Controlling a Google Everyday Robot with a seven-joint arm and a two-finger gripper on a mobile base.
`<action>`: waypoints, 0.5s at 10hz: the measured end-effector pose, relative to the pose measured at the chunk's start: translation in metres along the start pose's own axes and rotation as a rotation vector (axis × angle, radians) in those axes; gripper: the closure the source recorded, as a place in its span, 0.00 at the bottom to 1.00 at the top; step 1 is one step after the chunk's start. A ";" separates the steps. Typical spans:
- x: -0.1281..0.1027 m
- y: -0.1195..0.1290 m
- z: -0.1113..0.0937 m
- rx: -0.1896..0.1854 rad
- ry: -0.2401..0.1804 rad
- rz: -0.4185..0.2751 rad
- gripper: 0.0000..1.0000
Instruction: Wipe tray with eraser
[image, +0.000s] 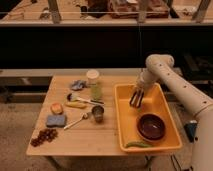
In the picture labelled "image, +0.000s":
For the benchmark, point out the dark red bowl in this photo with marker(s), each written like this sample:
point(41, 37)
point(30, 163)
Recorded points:
point(151, 127)

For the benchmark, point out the white handled brush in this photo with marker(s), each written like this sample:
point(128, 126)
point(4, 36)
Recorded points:
point(75, 97)

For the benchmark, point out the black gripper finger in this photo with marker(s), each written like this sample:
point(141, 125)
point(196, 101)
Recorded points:
point(133, 99)
point(140, 96)

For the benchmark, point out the yellow plastic tray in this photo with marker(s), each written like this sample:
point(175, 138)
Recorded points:
point(153, 102)

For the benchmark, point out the silver spoon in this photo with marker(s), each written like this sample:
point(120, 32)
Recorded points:
point(83, 117)

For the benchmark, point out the green chili pepper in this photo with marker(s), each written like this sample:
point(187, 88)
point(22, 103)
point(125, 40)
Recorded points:
point(137, 144)

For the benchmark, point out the orange fruit toy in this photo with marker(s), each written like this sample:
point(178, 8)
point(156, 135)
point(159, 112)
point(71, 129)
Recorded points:
point(56, 108)

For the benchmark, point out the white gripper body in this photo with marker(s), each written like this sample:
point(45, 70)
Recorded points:
point(141, 84)

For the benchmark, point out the clear jar white lid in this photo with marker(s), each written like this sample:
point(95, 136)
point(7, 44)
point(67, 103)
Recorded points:
point(93, 81)

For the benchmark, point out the blue sponge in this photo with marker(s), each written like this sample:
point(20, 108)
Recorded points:
point(56, 121)

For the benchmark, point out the dark grape bunch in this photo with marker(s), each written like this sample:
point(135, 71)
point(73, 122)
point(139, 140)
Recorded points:
point(44, 135)

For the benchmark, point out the blue crumpled cloth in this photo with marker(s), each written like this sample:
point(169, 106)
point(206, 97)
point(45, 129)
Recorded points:
point(78, 85)

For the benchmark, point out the yellow banana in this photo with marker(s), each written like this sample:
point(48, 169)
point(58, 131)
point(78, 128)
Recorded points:
point(76, 105)

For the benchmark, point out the wooden table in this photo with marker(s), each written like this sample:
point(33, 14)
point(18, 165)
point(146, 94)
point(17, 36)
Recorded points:
point(88, 138)

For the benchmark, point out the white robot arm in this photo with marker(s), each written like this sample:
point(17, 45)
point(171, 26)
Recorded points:
point(200, 105)

